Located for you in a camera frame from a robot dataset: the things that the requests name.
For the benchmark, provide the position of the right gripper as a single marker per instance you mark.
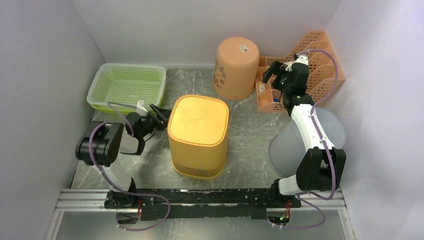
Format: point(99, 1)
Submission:
point(276, 68)

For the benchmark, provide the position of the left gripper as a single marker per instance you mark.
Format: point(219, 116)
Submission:
point(161, 113)

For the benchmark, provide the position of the yellow slotted waste basket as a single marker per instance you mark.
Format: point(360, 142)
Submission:
point(198, 136)

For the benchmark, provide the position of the peach capybara plastic bucket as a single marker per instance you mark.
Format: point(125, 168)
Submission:
point(236, 63)

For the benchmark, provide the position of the green plastic basin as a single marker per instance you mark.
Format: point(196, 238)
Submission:
point(107, 110)

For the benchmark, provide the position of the white perforated basket tray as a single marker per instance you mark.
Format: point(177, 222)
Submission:
point(126, 84)

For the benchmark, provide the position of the grey plastic bucket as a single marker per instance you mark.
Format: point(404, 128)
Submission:
point(287, 149)

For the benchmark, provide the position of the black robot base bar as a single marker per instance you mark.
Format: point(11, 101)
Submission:
point(154, 204)

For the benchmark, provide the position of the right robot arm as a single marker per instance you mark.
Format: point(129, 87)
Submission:
point(322, 165)

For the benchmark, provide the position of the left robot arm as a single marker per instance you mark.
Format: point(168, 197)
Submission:
point(102, 142)

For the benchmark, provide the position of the peach plastic desk organizer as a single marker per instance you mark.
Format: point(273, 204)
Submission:
point(321, 72)

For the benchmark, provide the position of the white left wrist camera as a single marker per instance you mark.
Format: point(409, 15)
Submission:
point(140, 108)

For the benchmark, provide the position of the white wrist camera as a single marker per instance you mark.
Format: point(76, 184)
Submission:
point(301, 60)
point(140, 108)

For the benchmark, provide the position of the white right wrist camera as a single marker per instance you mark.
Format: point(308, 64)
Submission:
point(301, 60)

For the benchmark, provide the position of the aluminium rail frame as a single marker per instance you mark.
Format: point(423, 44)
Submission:
point(92, 200)

